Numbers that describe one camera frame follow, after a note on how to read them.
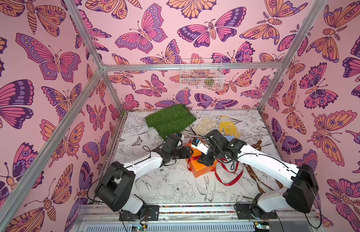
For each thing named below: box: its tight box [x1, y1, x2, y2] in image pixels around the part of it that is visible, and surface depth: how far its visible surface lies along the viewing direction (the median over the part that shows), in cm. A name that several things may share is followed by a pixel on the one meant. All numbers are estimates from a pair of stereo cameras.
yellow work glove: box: [218, 116, 241, 139], surface depth 112 cm
